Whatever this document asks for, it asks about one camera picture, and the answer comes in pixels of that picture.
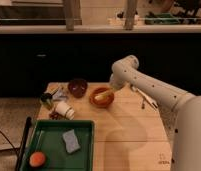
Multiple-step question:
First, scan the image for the white paper cup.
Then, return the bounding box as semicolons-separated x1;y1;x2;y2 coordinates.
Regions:
55;101;75;120

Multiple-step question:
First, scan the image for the yellow banana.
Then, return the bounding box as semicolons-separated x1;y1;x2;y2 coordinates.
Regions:
94;89;114;101

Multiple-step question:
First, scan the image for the black bar beside tray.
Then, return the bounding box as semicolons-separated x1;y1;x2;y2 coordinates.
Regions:
15;117;32;171

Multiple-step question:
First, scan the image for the left wooden post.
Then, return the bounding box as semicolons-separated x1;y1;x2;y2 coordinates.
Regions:
62;0;82;31

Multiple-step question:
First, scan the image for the right wooden post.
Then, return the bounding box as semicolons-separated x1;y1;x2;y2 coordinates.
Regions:
124;0;137;30

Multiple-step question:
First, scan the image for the red orange bowl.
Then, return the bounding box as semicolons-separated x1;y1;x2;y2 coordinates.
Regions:
89;87;114;108

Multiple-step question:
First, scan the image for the orange fruit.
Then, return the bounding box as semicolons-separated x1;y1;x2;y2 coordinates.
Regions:
29;151;46;167

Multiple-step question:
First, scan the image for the white knife tool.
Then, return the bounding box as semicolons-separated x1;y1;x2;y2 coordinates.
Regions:
130;84;158;110

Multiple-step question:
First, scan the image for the crumpled grey wrapper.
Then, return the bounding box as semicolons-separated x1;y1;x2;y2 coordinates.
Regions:
52;89;68;101

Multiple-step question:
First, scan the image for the small dark brown item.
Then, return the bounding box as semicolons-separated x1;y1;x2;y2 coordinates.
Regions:
49;112;62;120

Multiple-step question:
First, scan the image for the blue grey sponge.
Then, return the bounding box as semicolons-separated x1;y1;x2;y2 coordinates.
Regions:
62;130;80;154

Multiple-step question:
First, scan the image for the wooden post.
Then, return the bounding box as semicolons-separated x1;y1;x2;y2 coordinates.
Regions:
62;0;82;31
124;0;137;30

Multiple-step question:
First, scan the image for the green mat in background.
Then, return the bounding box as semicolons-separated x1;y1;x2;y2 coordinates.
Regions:
145;12;180;25

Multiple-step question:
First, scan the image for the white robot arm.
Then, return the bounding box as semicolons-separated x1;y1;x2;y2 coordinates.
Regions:
110;55;201;171

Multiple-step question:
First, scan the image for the green plastic tray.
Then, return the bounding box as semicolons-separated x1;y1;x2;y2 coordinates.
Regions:
20;120;94;171

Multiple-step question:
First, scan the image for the dark maroon bowl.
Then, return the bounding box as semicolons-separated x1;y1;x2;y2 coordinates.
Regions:
68;78;88;98

